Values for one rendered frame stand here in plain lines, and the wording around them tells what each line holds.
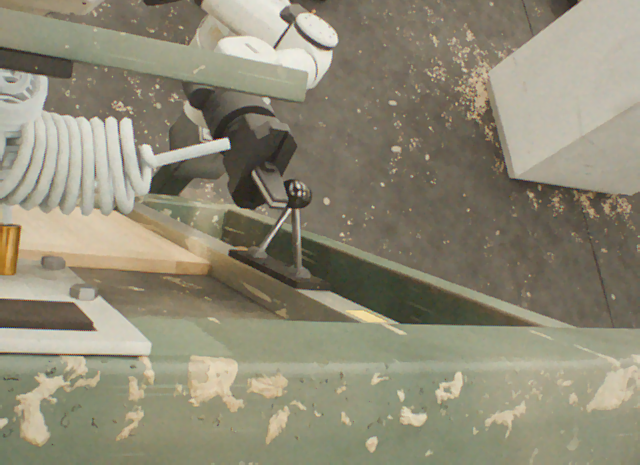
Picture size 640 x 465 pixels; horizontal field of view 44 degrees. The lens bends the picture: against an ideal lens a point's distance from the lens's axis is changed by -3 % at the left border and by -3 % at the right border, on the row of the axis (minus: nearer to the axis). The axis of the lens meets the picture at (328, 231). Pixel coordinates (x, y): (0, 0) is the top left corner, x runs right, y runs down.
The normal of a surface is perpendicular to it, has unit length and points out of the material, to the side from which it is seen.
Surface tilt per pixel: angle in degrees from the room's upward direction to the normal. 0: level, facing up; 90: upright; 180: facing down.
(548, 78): 90
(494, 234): 0
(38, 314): 58
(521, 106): 90
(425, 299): 90
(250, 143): 90
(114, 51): 32
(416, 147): 0
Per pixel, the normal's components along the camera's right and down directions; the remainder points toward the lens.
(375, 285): -0.84, -0.08
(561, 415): 0.52, 0.18
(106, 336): 0.17, -0.98
